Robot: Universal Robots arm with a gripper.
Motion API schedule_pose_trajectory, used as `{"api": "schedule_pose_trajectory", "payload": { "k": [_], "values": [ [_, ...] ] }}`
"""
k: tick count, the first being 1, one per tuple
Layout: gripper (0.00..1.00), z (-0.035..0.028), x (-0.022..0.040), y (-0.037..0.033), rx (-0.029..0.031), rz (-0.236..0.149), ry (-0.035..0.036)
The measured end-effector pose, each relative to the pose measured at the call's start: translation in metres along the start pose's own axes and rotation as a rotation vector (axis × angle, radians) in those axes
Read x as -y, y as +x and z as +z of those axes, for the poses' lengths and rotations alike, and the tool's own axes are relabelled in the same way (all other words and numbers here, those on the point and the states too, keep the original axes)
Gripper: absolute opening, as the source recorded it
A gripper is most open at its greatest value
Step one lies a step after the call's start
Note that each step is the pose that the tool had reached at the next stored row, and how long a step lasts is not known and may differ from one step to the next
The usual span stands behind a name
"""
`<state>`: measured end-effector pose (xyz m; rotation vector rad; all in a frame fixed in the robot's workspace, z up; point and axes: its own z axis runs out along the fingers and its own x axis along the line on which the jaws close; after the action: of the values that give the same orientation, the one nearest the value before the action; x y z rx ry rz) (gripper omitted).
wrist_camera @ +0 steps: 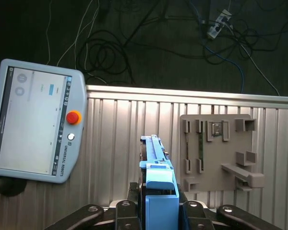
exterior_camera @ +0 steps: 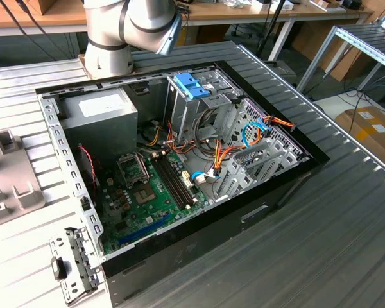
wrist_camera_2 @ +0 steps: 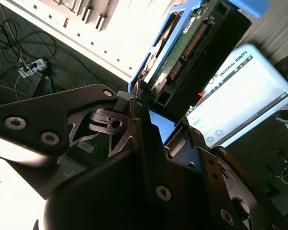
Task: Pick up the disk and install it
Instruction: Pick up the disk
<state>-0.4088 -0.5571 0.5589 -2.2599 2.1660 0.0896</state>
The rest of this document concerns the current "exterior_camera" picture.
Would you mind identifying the perforated metal disk bay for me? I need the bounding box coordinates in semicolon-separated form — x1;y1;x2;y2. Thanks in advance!
211;98;311;203

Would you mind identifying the white board connector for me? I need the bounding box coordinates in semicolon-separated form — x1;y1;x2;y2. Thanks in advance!
180;169;195;190

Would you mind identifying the black RAM slot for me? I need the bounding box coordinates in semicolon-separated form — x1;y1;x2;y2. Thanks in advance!
151;157;185;211
156;157;189;210
164;155;196;207
160;155;193;208

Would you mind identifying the metal optical drive cage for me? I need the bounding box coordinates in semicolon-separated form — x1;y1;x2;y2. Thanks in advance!
162;69;244;145

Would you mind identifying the thin locking lever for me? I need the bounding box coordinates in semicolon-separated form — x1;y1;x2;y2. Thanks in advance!
138;153;150;180

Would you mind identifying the CPU socket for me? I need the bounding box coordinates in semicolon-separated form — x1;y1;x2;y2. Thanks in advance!
130;183;157;206

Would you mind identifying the metal socket cover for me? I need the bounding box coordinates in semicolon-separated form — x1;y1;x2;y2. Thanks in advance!
116;153;150;187

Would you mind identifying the blue plastic drive latch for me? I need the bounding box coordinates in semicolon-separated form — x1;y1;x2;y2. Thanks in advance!
172;72;212;101

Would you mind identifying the green motherboard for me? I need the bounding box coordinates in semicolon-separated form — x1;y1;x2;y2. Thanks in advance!
96;150;209;256

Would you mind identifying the black open PC case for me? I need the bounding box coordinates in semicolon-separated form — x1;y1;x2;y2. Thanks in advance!
35;60;330;308

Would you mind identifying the blue expansion slot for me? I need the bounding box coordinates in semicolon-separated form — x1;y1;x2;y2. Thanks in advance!
118;213;174;244

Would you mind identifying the grey power supply unit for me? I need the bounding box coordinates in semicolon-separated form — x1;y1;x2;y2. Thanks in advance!
60;88;139;167

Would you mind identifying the black case fan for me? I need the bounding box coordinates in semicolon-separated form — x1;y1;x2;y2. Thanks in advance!
75;142;102;209

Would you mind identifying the black tripod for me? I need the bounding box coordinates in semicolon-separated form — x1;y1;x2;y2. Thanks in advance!
230;0;286;62

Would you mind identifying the flat cardboard sheet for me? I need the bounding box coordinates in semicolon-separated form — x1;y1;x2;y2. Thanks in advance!
290;19;373;83

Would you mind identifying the black plastic latch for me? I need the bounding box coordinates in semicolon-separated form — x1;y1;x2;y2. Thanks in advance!
51;257;68;280

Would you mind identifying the small white box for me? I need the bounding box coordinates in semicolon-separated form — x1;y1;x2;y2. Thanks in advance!
252;0;293;13

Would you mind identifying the brown cardboard box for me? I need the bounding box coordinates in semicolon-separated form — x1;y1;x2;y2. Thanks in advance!
335;105;385;167

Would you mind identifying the grey parts rack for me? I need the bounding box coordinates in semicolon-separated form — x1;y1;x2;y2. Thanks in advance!
0;128;46;230

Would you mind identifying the small wooden block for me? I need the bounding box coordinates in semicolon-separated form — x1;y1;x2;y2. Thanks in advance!
309;0;347;12

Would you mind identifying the brown wooden box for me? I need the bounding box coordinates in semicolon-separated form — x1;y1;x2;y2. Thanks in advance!
27;0;58;16

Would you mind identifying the multicolour power wire bundle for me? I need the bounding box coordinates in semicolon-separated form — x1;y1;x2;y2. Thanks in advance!
141;120;222;158

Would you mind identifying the short blue data wire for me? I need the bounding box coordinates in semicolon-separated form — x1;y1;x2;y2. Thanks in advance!
191;169;221;185

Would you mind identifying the long blue data wire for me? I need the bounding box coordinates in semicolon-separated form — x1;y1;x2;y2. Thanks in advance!
241;117;272;149

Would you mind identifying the orange power wire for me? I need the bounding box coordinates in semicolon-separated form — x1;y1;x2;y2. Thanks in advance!
211;115;296;180

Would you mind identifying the metal card retention bracket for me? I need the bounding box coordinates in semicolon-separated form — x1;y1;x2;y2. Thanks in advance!
48;226;103;305

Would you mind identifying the wooden desk white frame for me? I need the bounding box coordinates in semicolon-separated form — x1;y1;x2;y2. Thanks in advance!
0;0;375;62

